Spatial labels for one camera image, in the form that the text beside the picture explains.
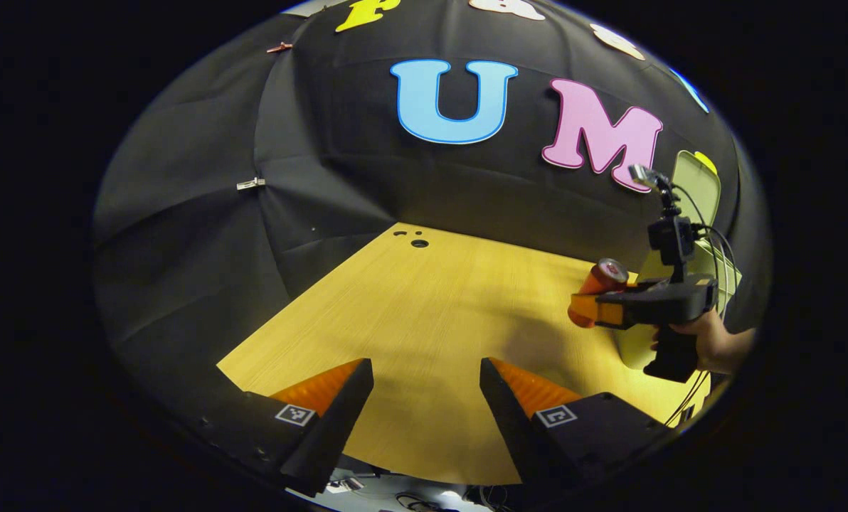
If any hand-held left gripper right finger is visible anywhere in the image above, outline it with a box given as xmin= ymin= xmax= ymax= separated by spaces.
xmin=479 ymin=357 xmax=670 ymax=498

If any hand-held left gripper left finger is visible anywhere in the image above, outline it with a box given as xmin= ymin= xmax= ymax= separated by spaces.
xmin=203 ymin=358 xmax=375 ymax=497

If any orange pop can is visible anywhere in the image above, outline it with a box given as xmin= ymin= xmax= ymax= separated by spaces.
xmin=577 ymin=258 xmax=630 ymax=296

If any green desktop garbage bin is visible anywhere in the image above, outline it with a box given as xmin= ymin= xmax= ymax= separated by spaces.
xmin=615 ymin=150 xmax=741 ymax=370

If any wooden desktop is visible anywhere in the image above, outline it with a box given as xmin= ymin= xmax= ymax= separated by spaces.
xmin=216 ymin=223 xmax=713 ymax=486

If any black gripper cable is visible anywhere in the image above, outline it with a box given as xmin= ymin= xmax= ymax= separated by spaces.
xmin=662 ymin=183 xmax=739 ymax=427

